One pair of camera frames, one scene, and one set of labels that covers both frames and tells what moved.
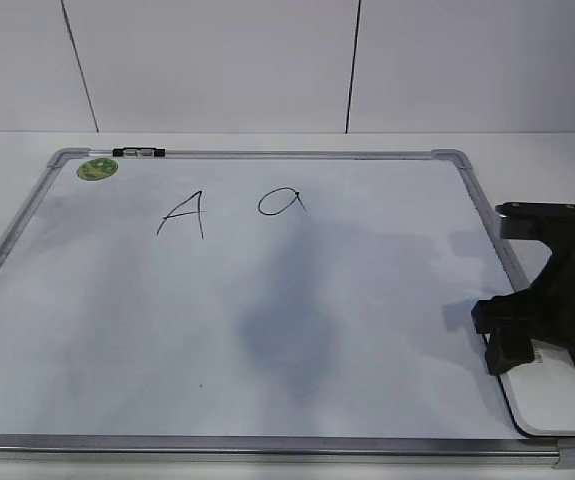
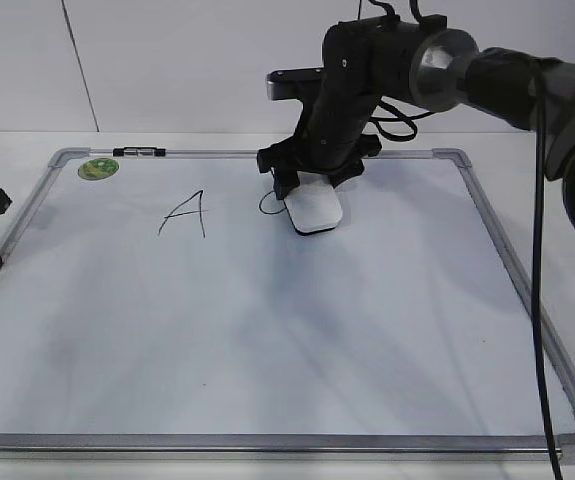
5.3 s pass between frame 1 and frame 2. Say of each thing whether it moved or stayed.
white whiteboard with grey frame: stayed
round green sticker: stayed
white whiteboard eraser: moved
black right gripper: moved
